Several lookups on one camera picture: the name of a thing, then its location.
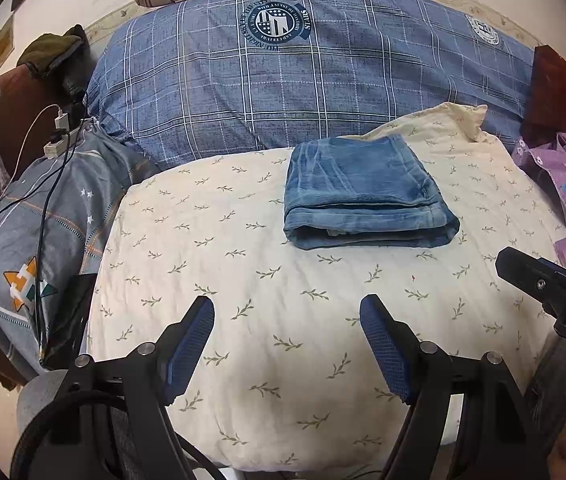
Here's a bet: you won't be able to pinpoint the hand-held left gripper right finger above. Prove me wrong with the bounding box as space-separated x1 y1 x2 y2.
359 294 554 480

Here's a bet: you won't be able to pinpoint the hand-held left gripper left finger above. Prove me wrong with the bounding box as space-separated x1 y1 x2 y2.
69 295 216 480

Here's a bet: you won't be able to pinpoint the blue denim pants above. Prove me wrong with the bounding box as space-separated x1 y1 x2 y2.
283 133 462 251

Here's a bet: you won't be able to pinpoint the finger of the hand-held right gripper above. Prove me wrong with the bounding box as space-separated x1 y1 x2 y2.
495 246 566 312

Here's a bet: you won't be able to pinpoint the small wall picture frame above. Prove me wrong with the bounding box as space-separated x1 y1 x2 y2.
0 13 16 72

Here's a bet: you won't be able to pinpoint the black flat device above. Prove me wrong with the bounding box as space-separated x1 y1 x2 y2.
39 272 99 372

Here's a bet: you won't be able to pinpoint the cream leaf-print bed sheet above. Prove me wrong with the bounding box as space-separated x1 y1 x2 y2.
84 102 566 474

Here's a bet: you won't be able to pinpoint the white power strip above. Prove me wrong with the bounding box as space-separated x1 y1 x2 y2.
44 127 82 157

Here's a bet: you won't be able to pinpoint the dark red wooden board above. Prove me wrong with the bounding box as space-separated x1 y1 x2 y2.
519 44 566 149

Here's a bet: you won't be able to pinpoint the blue plaid pillow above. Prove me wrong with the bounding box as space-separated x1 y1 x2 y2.
85 0 537 172

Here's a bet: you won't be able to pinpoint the white charging cable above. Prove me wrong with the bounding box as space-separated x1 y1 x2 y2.
12 103 64 183

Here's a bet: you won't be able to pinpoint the brown wooden headboard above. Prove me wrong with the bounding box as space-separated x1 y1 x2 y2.
0 62 91 211

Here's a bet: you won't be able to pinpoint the dark green cloth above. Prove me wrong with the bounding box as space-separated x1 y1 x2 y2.
16 23 90 79

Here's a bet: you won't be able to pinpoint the grey star-print pillow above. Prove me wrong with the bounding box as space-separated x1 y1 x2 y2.
0 117 164 382

